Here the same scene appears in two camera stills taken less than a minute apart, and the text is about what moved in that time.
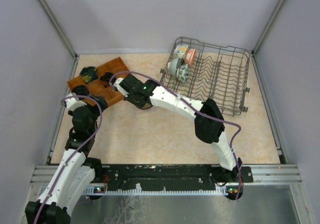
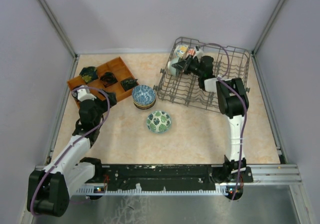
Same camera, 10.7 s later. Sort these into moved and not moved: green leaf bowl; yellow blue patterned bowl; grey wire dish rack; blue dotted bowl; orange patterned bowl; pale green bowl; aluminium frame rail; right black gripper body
Moved: green leaf bowl; right black gripper body; blue dotted bowl
Not moved: orange patterned bowl; pale green bowl; aluminium frame rail; yellow blue patterned bowl; grey wire dish rack
